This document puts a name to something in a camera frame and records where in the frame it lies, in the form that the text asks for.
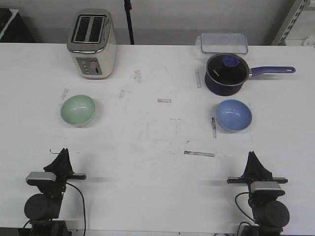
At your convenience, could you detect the dark blue saucepan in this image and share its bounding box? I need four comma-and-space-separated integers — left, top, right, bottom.
205, 53, 296, 96

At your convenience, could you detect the black tripod pole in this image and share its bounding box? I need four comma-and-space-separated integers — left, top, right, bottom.
124, 0, 135, 45

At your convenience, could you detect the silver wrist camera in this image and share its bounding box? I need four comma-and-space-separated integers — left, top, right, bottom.
26, 172, 57, 187
250, 181, 285, 196

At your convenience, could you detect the white crumpled cloth on shelf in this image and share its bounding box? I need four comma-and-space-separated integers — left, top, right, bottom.
303, 35, 315, 47

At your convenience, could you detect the cream and chrome toaster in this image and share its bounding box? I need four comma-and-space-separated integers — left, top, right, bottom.
66, 8, 117, 80

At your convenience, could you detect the green bowl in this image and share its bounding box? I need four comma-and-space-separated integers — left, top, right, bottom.
61, 94, 96, 127

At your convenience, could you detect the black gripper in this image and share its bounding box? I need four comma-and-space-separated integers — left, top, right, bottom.
227, 151, 288, 208
38, 148, 87, 200

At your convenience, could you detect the grey metal shelf rack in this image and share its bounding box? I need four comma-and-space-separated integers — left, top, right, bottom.
271, 0, 315, 46

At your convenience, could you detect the clear plastic food container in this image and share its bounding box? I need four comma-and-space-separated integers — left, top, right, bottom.
195, 32, 248, 55

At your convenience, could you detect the glass pot lid blue knob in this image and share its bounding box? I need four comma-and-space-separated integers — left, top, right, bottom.
207, 53, 249, 86

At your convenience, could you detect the blue bowl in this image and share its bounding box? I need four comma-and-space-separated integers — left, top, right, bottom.
216, 99, 252, 133

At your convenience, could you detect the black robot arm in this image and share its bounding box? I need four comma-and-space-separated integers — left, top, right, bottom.
24, 148, 87, 236
227, 151, 290, 236

